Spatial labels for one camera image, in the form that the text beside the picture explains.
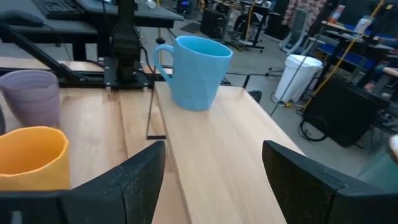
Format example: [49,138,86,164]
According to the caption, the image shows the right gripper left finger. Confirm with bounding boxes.
[0,140,167,224]

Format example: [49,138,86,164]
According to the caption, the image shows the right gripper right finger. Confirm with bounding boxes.
[262,139,398,224]

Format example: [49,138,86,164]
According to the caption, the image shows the yellow faceted mug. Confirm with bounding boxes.
[0,126,71,192]

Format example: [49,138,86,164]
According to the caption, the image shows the purple mug white handle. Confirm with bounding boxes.
[0,69,62,128]

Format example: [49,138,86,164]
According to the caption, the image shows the light blue faceted mug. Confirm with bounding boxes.
[152,35,233,112]

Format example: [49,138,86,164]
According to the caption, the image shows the black equipment case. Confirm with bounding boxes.
[302,77,391,147]

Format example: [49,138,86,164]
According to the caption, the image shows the white trash bin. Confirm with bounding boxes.
[274,54,324,103]

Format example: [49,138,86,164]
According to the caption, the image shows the desk with blue panel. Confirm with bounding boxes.
[317,20,398,74]

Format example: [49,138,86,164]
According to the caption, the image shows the person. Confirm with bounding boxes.
[371,60,398,94]

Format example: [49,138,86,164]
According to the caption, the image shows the grey office chair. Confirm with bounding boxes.
[279,8,326,57]

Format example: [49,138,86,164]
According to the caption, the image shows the black desk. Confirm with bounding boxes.
[0,0,99,62]
[74,0,185,29]

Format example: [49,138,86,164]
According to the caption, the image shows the patterned curtain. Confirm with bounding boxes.
[281,0,329,30]

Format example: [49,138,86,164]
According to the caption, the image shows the black keyboard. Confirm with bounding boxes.
[30,0,85,20]

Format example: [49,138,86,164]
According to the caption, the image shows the black computer tower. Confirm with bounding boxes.
[200,8,225,40]

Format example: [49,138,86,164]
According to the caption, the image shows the black computer mouse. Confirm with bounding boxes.
[0,9,45,27]

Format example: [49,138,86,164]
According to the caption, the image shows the black cable coil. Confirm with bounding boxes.
[298,119,328,142]

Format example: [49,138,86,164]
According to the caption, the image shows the black aluminium table frame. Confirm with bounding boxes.
[0,23,251,91]

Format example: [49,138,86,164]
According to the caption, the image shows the yellow extension cable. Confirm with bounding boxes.
[306,0,386,108]

